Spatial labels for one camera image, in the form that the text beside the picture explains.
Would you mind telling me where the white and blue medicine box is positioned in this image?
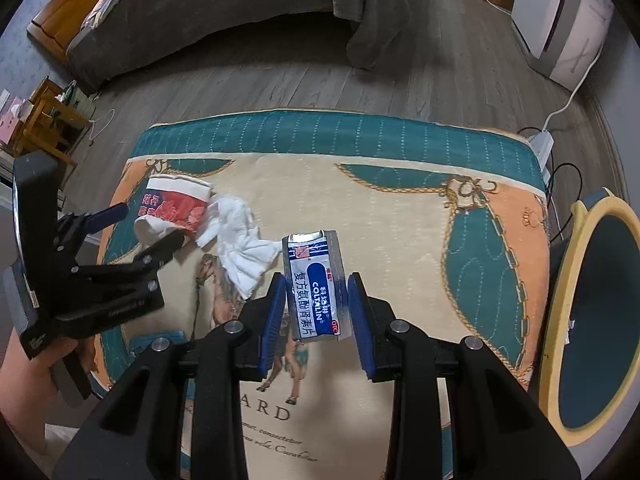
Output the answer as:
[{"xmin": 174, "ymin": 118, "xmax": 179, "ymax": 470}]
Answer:
[{"xmin": 281, "ymin": 229, "xmax": 348, "ymax": 345}]

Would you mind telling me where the bed with grey cover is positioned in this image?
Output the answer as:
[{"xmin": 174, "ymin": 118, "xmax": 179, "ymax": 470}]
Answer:
[{"xmin": 27, "ymin": 0, "xmax": 416, "ymax": 93}]

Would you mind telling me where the white power cable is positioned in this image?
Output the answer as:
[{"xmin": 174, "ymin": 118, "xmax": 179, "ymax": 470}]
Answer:
[{"xmin": 542, "ymin": 72, "xmax": 588, "ymax": 136}]

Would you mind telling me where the person's left hand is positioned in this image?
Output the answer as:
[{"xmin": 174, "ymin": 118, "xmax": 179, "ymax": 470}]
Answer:
[{"xmin": 7, "ymin": 330, "xmax": 101, "ymax": 411}]

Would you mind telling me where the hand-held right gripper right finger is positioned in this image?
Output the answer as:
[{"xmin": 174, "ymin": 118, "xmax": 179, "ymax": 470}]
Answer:
[{"xmin": 347, "ymin": 272, "xmax": 583, "ymax": 480}]

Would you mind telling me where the red and white paper cup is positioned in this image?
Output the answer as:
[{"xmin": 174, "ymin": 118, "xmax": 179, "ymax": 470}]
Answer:
[{"xmin": 134, "ymin": 175, "xmax": 215, "ymax": 248}]

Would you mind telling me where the wooden rack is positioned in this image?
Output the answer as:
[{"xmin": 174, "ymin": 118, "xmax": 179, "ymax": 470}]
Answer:
[{"xmin": 10, "ymin": 77, "xmax": 93, "ymax": 171}]

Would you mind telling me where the white power strip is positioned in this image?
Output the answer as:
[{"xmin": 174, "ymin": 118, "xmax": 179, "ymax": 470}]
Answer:
[{"xmin": 527, "ymin": 130, "xmax": 556, "ymax": 181}]

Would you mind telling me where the crumpled white tissue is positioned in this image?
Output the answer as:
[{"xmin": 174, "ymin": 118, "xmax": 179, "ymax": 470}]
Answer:
[{"xmin": 195, "ymin": 195, "xmax": 281, "ymax": 301}]

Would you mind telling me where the black cable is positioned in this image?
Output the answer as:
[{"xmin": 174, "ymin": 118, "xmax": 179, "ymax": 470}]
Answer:
[{"xmin": 547, "ymin": 162, "xmax": 583, "ymax": 246}]

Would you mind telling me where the white air purifier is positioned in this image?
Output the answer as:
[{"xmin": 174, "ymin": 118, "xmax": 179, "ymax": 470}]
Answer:
[{"xmin": 510, "ymin": 0, "xmax": 616, "ymax": 93}]

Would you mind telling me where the teal and cream printed rug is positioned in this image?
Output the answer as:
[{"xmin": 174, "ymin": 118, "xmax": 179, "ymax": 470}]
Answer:
[{"xmin": 95, "ymin": 109, "xmax": 551, "ymax": 480}]

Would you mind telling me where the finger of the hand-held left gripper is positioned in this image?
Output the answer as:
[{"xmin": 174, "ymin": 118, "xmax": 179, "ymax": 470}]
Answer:
[
  {"xmin": 57, "ymin": 202, "xmax": 130, "ymax": 261},
  {"xmin": 75, "ymin": 230, "xmax": 186, "ymax": 286}
]

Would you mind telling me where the pink box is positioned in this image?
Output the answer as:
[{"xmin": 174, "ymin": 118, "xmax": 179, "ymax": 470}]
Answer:
[{"xmin": 0, "ymin": 100, "xmax": 32, "ymax": 147}]

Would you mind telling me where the person's left forearm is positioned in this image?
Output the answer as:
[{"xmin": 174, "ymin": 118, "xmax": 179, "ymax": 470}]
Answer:
[{"xmin": 0, "ymin": 385, "xmax": 68, "ymax": 461}]

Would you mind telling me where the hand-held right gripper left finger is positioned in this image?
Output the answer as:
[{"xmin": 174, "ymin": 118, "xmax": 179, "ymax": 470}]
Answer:
[{"xmin": 52, "ymin": 272, "xmax": 287, "ymax": 480}]

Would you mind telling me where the grey blanket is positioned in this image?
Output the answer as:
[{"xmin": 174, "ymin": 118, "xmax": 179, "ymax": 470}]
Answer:
[{"xmin": 332, "ymin": 0, "xmax": 416, "ymax": 71}]

